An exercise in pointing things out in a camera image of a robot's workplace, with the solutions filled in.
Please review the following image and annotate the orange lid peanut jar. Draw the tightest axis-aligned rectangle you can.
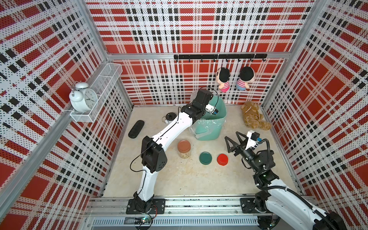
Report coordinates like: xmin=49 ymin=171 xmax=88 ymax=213
xmin=177 ymin=140 xmax=191 ymax=159

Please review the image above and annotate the red jar lid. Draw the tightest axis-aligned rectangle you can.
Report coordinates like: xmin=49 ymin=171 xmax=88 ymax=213
xmin=217 ymin=154 xmax=229 ymax=166

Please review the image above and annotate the black wall hook rail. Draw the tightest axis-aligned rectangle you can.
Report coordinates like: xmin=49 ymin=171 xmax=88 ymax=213
xmin=173 ymin=54 xmax=267 ymax=60

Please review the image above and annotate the white round device black top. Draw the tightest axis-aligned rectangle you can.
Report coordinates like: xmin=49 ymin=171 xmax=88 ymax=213
xmin=163 ymin=112 xmax=177 ymax=124

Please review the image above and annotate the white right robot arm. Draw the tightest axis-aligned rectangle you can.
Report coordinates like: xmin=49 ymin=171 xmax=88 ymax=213
xmin=224 ymin=130 xmax=347 ymax=230

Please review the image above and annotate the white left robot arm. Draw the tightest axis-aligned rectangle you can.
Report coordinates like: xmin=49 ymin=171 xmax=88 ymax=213
xmin=132 ymin=88 xmax=218 ymax=213

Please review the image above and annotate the green circuit board with wires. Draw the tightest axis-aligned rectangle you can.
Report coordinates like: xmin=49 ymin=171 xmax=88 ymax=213
xmin=134 ymin=214 xmax=157 ymax=230

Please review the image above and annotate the clear plastic bin liner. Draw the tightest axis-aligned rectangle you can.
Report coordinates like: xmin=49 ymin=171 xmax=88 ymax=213
xmin=189 ymin=94 xmax=228 ymax=139

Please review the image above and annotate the blue striped hanging doll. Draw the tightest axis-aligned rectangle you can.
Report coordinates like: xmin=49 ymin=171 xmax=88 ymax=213
xmin=236 ymin=67 xmax=255 ymax=91

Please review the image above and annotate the pink striped hanging doll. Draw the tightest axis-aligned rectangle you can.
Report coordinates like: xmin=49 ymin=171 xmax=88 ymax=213
xmin=216 ymin=67 xmax=230 ymax=93

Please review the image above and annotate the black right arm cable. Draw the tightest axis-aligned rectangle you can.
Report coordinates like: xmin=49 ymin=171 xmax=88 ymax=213
xmin=241 ymin=137 xmax=338 ymax=230

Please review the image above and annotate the metal base rail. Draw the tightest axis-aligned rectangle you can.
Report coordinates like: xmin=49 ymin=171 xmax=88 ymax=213
xmin=84 ymin=194 xmax=317 ymax=230

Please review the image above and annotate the white twin-bell alarm clock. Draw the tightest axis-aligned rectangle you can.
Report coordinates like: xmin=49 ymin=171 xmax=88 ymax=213
xmin=69 ymin=82 xmax=98 ymax=113

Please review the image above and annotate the dark green jar lid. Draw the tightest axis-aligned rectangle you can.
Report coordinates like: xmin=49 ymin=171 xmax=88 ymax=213
xmin=199 ymin=151 xmax=212 ymax=165

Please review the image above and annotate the tan teddy bear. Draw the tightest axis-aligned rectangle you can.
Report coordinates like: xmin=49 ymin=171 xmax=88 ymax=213
xmin=241 ymin=101 xmax=271 ymax=130

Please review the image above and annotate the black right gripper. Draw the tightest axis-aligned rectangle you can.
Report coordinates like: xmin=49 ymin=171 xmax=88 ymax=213
xmin=226 ymin=132 xmax=260 ymax=173

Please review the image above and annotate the white wire mesh shelf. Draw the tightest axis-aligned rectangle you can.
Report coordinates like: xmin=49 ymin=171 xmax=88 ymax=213
xmin=70 ymin=63 xmax=122 ymax=123

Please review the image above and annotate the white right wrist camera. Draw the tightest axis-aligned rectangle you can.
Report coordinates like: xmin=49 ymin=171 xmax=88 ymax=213
xmin=245 ymin=130 xmax=261 ymax=150

